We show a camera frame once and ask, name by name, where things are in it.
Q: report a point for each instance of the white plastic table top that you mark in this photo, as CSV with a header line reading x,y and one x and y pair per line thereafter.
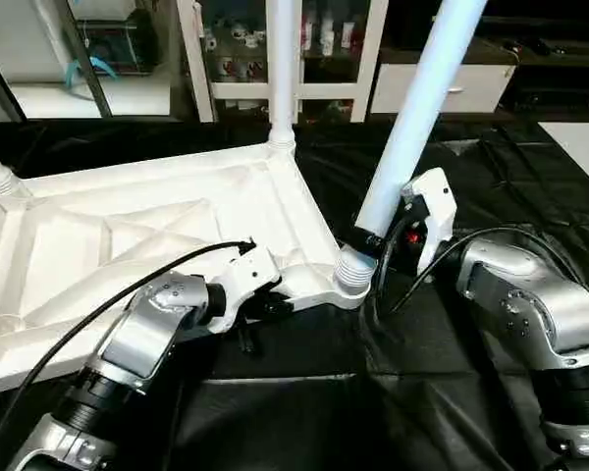
x,y
98,235

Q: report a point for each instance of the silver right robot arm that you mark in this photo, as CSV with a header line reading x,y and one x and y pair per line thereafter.
x,y
530,304

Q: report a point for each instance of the black table mat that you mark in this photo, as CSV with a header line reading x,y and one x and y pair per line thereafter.
x,y
304,412

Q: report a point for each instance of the white drawer unit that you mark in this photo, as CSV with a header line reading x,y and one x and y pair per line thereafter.
x,y
471,88

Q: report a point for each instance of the white glass door cabinet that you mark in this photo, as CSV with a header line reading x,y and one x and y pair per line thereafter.
x,y
245,49

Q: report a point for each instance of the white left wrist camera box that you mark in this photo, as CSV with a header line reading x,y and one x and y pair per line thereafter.
x,y
245,280

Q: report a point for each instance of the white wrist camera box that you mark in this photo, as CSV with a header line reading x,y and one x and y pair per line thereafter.
x,y
432,196
245,280

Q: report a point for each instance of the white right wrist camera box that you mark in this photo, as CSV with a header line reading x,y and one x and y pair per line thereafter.
x,y
432,196

